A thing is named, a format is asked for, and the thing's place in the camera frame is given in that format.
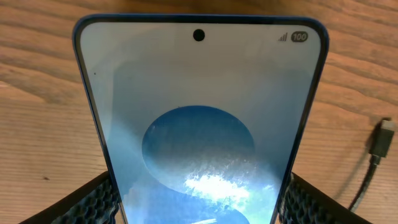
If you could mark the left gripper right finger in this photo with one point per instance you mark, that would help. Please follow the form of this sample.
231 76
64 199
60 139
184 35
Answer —
302 203

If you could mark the blue Galaxy smartphone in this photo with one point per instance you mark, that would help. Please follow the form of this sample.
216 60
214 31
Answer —
200 117

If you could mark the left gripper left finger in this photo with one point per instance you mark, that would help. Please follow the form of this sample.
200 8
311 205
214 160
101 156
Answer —
96 202

